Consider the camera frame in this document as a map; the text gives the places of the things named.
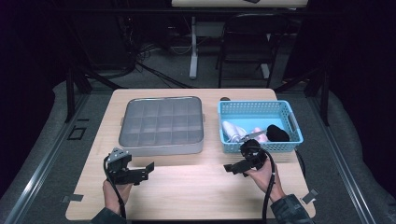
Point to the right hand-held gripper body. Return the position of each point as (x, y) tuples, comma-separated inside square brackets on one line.
[(252, 152)]

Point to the person's right hand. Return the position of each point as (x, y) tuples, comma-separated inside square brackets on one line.
[(264, 180)]

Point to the white desk leg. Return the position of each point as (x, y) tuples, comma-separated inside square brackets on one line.
[(193, 56)]

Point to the metal floor rail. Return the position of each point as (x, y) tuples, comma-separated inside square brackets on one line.
[(342, 161), (40, 168)]

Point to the small dark round object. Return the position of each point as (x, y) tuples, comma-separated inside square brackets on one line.
[(224, 99)]

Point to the white compartment organizer box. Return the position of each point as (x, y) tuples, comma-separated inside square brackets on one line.
[(162, 151)]

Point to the grey tape strip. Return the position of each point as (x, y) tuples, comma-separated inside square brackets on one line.
[(72, 198), (309, 196)]

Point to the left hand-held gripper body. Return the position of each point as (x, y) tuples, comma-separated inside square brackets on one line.
[(120, 174)]

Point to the blue plastic basket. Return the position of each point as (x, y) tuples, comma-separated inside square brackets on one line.
[(249, 110)]

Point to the black metal stand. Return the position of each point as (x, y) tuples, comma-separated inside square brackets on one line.
[(324, 99), (70, 93)]

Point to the black sock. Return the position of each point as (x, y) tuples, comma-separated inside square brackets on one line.
[(277, 133)]

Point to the clear plastic box lid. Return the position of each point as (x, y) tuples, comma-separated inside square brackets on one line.
[(162, 121)]

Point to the black folding chair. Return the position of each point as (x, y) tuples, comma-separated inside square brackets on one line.
[(249, 40)]

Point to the person's left hand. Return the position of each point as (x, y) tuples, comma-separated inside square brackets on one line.
[(113, 196)]

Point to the pink sock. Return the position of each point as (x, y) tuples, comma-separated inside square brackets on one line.
[(260, 137)]

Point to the dark object on desk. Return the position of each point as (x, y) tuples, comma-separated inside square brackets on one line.
[(252, 1)]

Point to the black square tape outline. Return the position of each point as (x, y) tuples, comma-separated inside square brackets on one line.
[(69, 133)]

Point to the white sock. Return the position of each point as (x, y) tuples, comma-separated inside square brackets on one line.
[(230, 129)]

